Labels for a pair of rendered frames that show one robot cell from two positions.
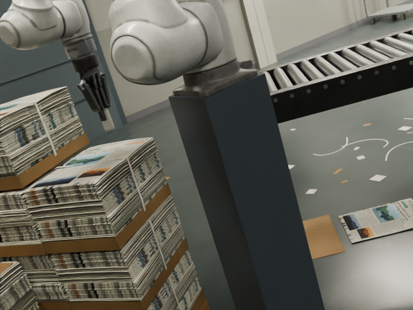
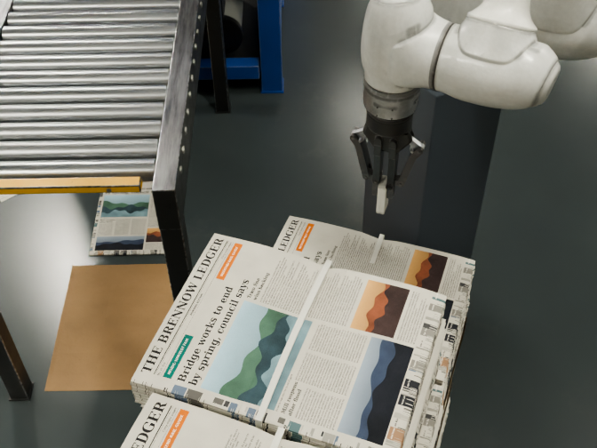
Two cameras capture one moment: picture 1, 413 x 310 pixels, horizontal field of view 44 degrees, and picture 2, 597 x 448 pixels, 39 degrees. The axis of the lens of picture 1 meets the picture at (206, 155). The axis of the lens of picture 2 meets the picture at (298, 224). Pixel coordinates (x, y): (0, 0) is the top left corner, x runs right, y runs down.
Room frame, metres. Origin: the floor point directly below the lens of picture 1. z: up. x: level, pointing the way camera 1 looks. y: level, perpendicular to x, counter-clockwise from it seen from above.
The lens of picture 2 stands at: (1.85, 1.32, 2.04)
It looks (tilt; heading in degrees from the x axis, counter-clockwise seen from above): 47 degrees down; 263
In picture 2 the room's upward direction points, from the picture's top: 1 degrees counter-clockwise
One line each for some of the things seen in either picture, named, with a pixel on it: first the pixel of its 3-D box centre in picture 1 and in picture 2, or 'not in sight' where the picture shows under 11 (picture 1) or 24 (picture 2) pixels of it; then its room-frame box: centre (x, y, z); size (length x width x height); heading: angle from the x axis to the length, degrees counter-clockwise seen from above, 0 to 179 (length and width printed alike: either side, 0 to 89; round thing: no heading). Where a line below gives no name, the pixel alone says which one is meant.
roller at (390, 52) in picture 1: (388, 52); not in sight; (2.12, -0.87, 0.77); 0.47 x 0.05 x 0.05; 173
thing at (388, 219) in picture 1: (382, 219); (139, 212); (2.15, -0.71, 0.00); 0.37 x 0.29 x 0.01; 83
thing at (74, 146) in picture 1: (45, 150); not in sight; (1.87, 0.57, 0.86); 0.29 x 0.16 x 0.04; 62
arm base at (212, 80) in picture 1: (217, 72); not in sight; (1.39, -0.10, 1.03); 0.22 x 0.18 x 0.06; 117
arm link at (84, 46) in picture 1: (80, 47); (391, 92); (1.57, 0.27, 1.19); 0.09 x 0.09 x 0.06
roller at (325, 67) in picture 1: (327, 69); (91, 34); (2.15, -0.61, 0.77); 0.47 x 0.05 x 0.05; 173
